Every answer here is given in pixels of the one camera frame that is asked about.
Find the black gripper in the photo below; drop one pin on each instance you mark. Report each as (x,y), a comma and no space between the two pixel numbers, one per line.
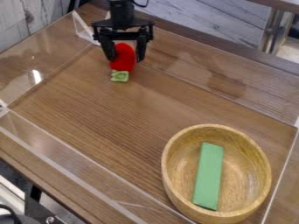
(139,30)

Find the red plush strawberry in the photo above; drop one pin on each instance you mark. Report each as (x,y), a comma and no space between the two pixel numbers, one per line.
(123,64)

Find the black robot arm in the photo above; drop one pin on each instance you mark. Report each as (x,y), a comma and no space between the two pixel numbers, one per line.
(122,12)

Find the metal table leg background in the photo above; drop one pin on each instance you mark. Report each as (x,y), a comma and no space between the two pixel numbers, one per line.
(276,30)

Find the green rectangular block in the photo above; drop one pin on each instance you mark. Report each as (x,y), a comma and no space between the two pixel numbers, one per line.
(208,175)

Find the wooden oval bowl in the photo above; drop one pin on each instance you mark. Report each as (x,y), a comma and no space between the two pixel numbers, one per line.
(246,173)

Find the clear acrylic corner bracket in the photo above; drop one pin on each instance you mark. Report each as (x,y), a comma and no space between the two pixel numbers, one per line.
(81,29)

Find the clear acrylic tray wall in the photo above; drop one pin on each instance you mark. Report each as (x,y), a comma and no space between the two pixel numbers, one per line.
(84,186)

